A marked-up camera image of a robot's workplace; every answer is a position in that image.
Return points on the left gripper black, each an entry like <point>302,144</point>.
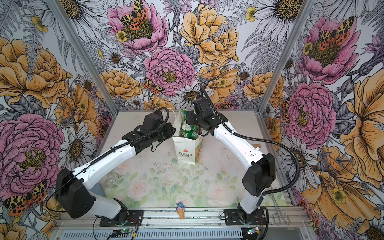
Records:
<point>168,126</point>

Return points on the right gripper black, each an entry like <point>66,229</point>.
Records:
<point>190,118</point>

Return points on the green candy packet large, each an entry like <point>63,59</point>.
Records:
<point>188,131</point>

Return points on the white paper bag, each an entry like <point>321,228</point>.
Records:
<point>187,151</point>

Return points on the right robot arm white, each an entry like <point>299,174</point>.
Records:
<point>261,168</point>

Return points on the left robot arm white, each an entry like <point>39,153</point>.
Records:
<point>73,186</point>

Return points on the ice cream cone toy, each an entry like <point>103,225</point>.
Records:
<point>180,209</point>

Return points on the green circuit board left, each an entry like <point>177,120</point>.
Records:
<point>123,232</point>

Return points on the green circuit board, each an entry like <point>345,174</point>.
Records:
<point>253,231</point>
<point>123,232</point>

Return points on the green circuit board right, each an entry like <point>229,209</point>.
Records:
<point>253,231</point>

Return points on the aluminium corner post left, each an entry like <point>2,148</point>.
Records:
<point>73,37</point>

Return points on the aluminium corner post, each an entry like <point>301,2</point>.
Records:
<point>73,37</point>
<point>291,40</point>

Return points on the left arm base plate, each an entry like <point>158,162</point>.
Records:
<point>126,218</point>

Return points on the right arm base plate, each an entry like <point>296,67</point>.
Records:
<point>237,217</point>

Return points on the metal wire hooks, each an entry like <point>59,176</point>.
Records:
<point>279,216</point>

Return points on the front aluminium rail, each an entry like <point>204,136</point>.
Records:
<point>168,218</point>

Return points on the aluminium corner post right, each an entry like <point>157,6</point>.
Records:
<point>291,40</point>

